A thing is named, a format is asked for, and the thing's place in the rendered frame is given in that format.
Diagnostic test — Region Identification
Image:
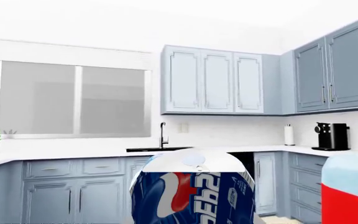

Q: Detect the blue Pepsi soda can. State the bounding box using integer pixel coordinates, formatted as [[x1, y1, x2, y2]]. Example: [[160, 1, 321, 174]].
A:
[[128, 147, 257, 224]]

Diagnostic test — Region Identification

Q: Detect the black coffee machine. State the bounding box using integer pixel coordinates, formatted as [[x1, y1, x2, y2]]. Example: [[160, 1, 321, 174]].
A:
[[311, 121, 352, 151]]

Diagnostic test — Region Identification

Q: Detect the white paper towel roll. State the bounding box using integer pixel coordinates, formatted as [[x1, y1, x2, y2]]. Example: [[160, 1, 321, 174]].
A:
[[283, 123, 296, 147]]

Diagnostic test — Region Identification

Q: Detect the red-label bottle with black cap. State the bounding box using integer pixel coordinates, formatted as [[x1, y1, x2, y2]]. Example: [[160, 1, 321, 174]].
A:
[[321, 111, 358, 224]]

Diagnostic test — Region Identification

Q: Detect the black tall kitchen faucet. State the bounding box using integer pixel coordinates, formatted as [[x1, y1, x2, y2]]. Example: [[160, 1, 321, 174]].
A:
[[158, 121, 170, 149]]

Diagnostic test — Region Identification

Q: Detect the narrow blue-grey base cabinet door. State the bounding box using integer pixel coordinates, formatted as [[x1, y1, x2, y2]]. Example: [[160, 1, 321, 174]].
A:
[[253, 152, 278, 215]]

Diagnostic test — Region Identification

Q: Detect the blue-grey base cabinet drawer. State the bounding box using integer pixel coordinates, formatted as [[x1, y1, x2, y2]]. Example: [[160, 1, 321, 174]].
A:
[[23, 159, 75, 180], [81, 157, 126, 175]]

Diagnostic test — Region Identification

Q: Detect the two-door blue-grey wall cabinet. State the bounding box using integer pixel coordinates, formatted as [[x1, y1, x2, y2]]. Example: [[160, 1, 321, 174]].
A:
[[279, 11, 358, 116]]

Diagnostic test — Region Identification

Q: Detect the blue-grey drawer stack cabinet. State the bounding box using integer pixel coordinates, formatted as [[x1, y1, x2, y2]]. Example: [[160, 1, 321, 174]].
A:
[[287, 151, 328, 224]]

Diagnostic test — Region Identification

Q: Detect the three-door blue-grey wall cabinet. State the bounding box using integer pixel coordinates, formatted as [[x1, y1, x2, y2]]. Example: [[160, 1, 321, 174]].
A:
[[160, 44, 284, 116]]

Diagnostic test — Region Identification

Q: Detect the white-framed sliding window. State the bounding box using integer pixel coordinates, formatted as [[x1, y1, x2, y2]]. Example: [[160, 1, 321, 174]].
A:
[[0, 39, 153, 141]]

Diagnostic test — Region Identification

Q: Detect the black undermount kitchen sink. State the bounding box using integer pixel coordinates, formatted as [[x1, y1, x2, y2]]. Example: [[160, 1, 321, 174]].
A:
[[126, 146, 196, 153]]

